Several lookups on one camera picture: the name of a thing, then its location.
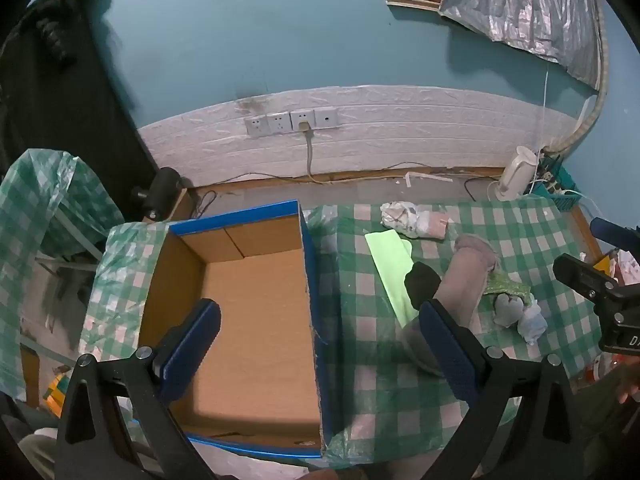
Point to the white electric kettle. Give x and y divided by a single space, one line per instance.
515 172

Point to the dark cloth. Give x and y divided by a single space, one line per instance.
60 85

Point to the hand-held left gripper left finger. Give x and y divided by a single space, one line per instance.
192 340

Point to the silver foil curtain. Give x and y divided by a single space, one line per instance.
525 5

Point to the white printed plastic bag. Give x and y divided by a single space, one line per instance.
629 265

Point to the light blue knitted sock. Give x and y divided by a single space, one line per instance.
532 322

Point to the person's right hand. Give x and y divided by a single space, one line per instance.
628 390

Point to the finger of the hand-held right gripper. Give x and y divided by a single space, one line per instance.
582 275
610 232

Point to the white trim strip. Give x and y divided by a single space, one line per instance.
425 176

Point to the long grey sock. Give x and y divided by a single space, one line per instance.
460 280

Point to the colourful toy blocks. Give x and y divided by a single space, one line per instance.
56 392

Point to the black sock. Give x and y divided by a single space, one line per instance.
422 280

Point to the small grey sock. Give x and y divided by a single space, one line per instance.
507 310

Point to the white round-hole wall outlet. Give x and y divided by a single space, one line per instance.
326 118

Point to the teal plastic basket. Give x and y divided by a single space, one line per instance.
557 195

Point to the green checkered tablecloth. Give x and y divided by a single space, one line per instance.
500 225

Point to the black cylindrical device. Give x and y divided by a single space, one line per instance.
160 187

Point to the pink folded cloth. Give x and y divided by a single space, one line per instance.
434 225

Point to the yellow printed bag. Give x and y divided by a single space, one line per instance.
604 265

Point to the white patterned cloth bundle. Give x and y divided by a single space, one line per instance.
400 217

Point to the light green cloth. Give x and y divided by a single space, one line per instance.
387 260

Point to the green checkered plastic sheet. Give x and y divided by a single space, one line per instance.
30 185

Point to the blue-edged cardboard box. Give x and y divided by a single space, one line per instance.
250 335

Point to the white wall socket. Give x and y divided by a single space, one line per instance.
300 116
256 126
278 123

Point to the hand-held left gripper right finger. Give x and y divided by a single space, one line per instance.
450 345

